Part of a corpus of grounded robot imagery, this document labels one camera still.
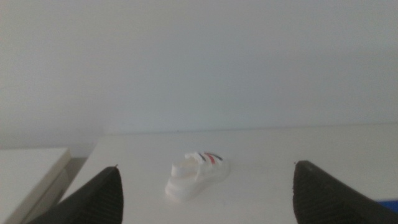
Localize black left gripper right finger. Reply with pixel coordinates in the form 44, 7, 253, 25
292, 160, 398, 224

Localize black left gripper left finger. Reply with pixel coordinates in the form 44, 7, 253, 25
27, 164, 124, 224

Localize white shoe with coloured stripes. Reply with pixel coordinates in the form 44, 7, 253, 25
164, 151, 231, 202

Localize blue rectangular mat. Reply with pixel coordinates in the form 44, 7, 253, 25
376, 200, 398, 214

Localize white side cabinet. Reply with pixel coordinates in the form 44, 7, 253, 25
0, 147, 73, 224

